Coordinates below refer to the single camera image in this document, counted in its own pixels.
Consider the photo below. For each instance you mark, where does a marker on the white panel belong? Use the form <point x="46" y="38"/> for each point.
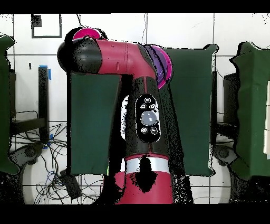
<point x="267" y="118"/>

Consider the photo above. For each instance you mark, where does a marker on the black power strip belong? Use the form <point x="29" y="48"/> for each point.
<point x="70" y="186"/>

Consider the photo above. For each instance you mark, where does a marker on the dark green tablecloth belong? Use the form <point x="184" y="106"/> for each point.
<point x="92" y="116"/>

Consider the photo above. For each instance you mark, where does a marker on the green-covered side table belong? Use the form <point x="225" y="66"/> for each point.
<point x="4" y="105"/>
<point x="257" y="63"/>

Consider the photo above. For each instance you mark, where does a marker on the black metal stand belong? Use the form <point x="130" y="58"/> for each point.
<point x="230" y="95"/>

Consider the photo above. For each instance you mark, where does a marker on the large pink plastic bowl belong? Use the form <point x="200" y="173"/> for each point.
<point x="168" y="67"/>

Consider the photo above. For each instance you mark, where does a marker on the black stand with blue tape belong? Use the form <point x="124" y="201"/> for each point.
<point x="43" y="95"/>

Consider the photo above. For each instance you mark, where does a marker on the black square floor frame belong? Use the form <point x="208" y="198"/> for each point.
<point x="36" y="21"/>

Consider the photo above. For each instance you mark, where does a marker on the purple plastic bowl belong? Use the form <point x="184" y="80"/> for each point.
<point x="161" y="63"/>

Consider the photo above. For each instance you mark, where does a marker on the small red-pink plastic bowl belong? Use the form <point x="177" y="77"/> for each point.
<point x="86" y="32"/>

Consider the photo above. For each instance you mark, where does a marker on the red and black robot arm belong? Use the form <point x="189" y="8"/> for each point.
<point x="126" y="57"/>

